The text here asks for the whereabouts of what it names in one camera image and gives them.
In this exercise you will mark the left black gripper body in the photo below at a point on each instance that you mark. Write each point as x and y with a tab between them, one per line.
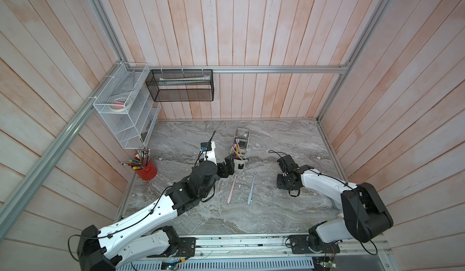
203	194

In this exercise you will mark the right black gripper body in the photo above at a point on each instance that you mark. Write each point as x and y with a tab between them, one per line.
283	182

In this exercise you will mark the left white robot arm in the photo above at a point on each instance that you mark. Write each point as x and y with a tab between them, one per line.
145	233

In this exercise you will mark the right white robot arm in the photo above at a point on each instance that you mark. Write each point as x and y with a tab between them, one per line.
364	214

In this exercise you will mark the red pen cup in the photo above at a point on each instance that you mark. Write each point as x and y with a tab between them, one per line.
149	172

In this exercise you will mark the pens in red cup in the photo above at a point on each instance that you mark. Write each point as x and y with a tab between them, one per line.
140	160

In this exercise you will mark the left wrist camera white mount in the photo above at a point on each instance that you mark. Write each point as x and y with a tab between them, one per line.
208	152

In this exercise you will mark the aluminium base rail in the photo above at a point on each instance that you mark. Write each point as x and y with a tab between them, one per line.
257	252

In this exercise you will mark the black wire mesh basket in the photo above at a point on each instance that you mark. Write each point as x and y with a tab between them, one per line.
181	85

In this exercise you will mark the white wire mesh shelf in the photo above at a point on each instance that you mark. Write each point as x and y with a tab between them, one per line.
132	129

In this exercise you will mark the horizontal aluminium wall rail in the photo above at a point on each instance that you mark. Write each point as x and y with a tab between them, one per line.
331	69

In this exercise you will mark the left aluminium wall rail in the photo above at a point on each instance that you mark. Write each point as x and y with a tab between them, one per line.
60	172

